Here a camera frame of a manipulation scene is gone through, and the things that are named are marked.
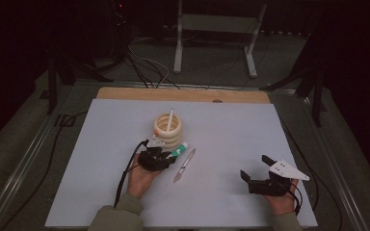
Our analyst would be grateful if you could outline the left hand-held gripper black cable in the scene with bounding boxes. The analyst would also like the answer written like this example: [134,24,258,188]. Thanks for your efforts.
[113,139,149,209]

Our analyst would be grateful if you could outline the black floor cable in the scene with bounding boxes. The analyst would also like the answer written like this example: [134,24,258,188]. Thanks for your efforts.
[0,110,90,231]
[278,118,343,231]

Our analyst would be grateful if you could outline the clear plastic pen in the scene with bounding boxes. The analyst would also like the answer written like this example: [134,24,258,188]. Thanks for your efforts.
[172,147,197,184]

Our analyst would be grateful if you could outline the person's right hand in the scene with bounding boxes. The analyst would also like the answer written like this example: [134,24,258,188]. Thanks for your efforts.
[263,178,300,217]

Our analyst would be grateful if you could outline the person's left hand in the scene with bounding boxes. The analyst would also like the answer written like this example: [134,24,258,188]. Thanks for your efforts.
[126,153,163,199]

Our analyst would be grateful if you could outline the black tripod stand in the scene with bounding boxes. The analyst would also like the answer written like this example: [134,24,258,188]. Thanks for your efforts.
[259,32,330,128]

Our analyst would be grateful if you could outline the white metal-frame stand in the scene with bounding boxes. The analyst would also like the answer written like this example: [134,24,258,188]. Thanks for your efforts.
[172,0,268,79]

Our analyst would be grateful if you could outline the right hand-held gripper black cable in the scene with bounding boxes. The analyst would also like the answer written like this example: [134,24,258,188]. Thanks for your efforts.
[288,182,304,217]

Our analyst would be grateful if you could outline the white floor cable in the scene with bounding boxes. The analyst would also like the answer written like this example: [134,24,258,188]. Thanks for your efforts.
[128,44,172,90]

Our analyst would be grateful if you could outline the white table mat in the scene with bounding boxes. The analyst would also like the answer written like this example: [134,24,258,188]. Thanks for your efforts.
[44,98,318,229]

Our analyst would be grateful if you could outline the hand-held gripper black cable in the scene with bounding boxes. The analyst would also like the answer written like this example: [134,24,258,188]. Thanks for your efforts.
[288,182,304,217]
[113,139,149,209]

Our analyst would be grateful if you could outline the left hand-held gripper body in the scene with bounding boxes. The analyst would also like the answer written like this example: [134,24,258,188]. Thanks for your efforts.
[137,135,174,172]

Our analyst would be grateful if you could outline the green and white tube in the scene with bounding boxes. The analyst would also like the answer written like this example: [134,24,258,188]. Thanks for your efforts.
[168,142,190,160]

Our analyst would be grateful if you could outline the cream ringed duck pen holder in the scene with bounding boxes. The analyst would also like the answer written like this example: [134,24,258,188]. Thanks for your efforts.
[153,112,183,150]

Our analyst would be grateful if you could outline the dark equipment rack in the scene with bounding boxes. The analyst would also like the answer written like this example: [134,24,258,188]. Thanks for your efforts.
[88,0,133,66]

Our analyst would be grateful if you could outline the white pen with blue cap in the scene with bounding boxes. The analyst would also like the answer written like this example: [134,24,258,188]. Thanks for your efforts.
[166,109,175,133]

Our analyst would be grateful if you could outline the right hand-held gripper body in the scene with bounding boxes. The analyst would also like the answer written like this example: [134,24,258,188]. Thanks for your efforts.
[248,159,310,197]

